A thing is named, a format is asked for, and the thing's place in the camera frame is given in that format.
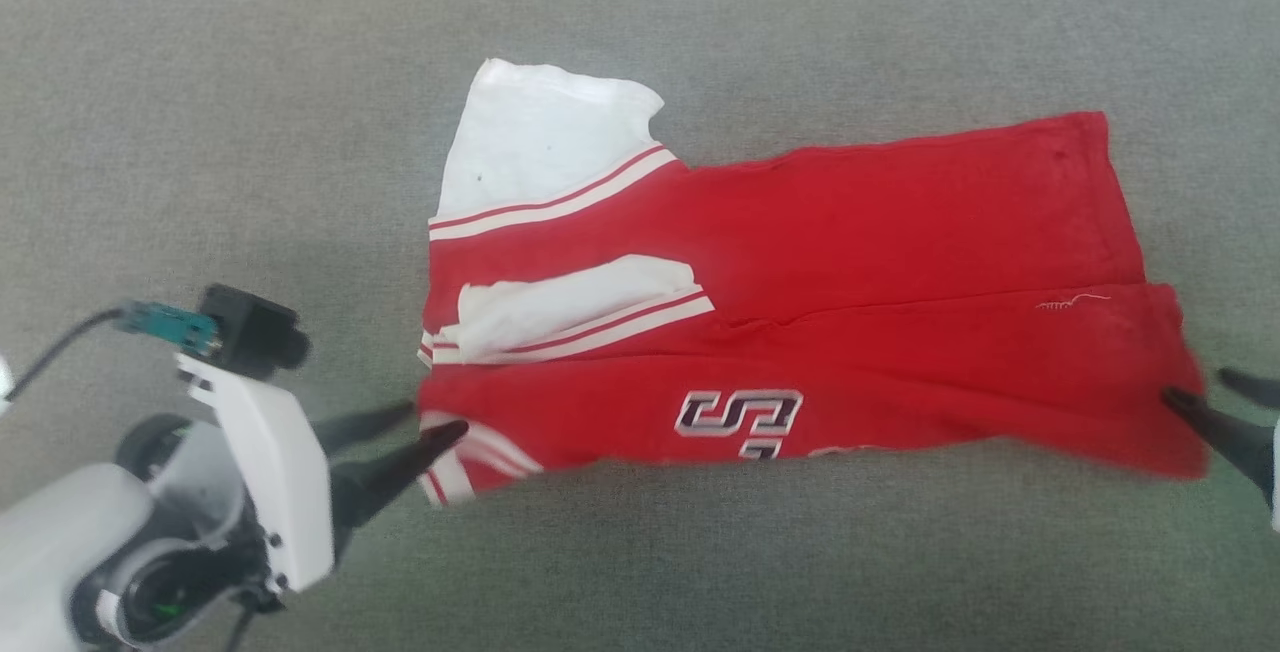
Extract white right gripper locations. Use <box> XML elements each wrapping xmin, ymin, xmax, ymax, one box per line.
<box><xmin>1159</xmin><ymin>367</ymin><xmax>1280</xmax><ymax>534</ymax></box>

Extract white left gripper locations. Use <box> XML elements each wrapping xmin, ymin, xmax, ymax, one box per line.
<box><xmin>177</xmin><ymin>351</ymin><xmax>470</xmax><ymax>594</ymax></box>

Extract red and white jersey shirt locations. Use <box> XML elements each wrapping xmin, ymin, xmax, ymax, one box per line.
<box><xmin>415</xmin><ymin>57</ymin><xmax>1212</xmax><ymax>509</ymax></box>

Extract teal cable connector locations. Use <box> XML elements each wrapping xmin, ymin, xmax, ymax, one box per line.
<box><xmin>114</xmin><ymin>299</ymin><xmax>223</xmax><ymax>355</ymax></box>

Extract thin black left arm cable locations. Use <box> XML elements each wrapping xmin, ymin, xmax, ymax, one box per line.
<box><xmin>5</xmin><ymin>306</ymin><xmax>133</xmax><ymax>403</ymax></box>

